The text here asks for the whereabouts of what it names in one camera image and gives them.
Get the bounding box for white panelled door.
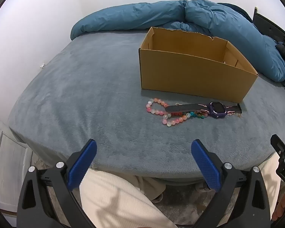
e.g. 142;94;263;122
0;119;34;214

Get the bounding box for black headboard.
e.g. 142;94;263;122
253;7;285;38

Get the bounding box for blue duvet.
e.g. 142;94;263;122
70;0;285;82

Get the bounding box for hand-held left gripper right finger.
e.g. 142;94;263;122
191;140;275;228

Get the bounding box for person's white ribbed trousers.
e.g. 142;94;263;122
79;152;282;228

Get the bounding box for person's right hand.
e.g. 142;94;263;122
272;186;285;222

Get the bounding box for brown cardboard box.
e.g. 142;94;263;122
138;27;259;103

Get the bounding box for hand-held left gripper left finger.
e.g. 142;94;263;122
17;139;98;228

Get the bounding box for multicolour bead bracelet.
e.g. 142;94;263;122
190;110;208;119

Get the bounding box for purple smartwatch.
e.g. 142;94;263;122
165;102;243;119

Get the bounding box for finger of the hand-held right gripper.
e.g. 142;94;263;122
270;134;285;169

